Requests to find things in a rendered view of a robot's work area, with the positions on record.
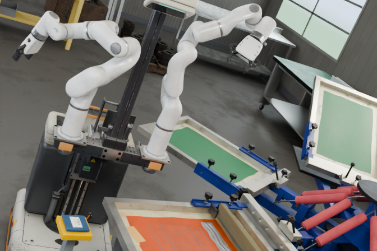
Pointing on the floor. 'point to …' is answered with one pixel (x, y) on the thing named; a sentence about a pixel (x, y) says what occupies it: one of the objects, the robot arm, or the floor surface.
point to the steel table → (213, 12)
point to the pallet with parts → (159, 53)
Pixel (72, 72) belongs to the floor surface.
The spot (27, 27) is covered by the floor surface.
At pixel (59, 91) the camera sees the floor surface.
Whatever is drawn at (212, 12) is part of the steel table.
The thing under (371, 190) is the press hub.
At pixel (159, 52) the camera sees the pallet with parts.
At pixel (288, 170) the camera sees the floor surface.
